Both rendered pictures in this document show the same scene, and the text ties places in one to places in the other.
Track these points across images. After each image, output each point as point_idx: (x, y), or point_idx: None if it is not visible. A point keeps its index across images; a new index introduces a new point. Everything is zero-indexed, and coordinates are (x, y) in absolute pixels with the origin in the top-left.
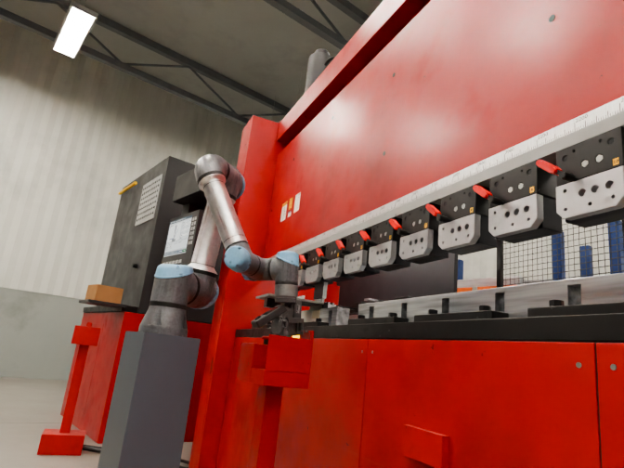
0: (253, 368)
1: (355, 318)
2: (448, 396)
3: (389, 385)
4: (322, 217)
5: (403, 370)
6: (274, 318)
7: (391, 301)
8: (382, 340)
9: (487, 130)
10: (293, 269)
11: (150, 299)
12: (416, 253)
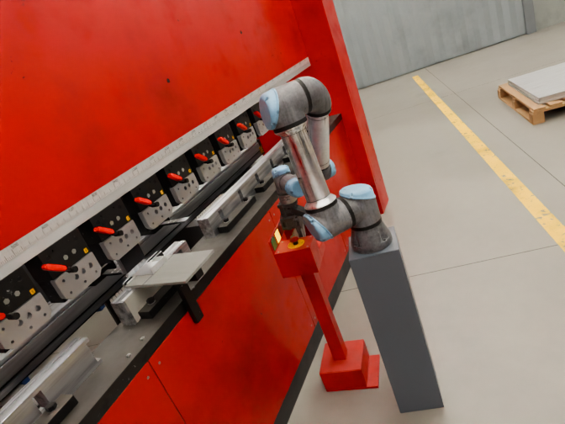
0: (319, 248)
1: (86, 293)
2: (302, 198)
3: None
4: (94, 161)
5: None
6: (298, 216)
7: (230, 195)
8: (275, 204)
9: (238, 81)
10: None
11: (380, 214)
12: (236, 156)
